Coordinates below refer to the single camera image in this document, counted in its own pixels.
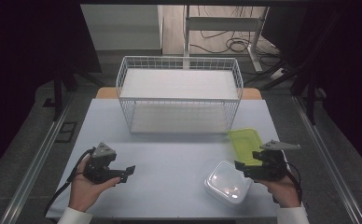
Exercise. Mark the green plastic container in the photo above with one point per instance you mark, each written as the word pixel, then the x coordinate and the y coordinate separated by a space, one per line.
pixel 246 146

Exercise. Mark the white table cover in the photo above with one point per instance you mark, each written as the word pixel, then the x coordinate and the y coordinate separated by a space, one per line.
pixel 169 161

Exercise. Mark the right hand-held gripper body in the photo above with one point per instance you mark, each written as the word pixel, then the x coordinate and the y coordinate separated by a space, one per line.
pixel 272 166

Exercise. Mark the white cabinet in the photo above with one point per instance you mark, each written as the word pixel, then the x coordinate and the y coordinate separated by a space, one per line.
pixel 123 28

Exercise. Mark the black metal stand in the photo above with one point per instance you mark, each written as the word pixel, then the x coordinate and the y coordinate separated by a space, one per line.
pixel 58 93
pixel 310 99

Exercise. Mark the dark curtain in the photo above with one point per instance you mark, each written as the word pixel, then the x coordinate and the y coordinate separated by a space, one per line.
pixel 350 77
pixel 20 62

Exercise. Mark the person's white sleeve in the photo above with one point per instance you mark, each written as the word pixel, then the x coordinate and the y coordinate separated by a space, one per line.
pixel 75 217
pixel 292 216

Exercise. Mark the person's right hand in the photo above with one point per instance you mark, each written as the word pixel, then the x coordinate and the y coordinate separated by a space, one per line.
pixel 283 191

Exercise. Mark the person's left white sleeve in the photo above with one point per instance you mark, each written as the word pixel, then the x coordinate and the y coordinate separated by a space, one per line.
pixel 75 217

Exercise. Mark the white power strip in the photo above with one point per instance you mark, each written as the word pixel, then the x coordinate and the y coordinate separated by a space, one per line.
pixel 277 74

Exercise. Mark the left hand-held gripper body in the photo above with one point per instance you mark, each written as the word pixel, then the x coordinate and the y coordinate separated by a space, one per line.
pixel 100 161

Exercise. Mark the white plastic container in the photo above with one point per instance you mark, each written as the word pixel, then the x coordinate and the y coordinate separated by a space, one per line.
pixel 227 183

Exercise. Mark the person's left hand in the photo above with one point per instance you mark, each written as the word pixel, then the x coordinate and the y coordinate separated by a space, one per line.
pixel 84 193

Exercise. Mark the aluminium rail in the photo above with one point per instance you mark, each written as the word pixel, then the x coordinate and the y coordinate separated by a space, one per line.
pixel 328 165
pixel 33 168

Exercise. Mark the person's right white sleeve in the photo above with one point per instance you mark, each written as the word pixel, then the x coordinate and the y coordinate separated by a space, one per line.
pixel 292 216

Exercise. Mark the white metal desk frame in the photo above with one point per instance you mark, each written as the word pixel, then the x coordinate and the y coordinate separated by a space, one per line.
pixel 222 23

